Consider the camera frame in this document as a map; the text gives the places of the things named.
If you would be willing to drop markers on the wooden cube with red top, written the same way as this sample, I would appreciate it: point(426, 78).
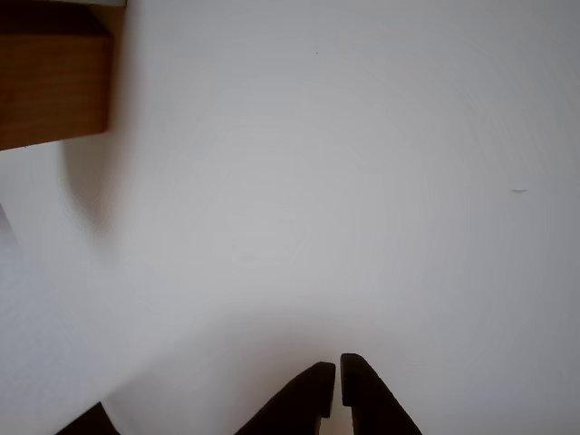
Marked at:
point(54, 86)

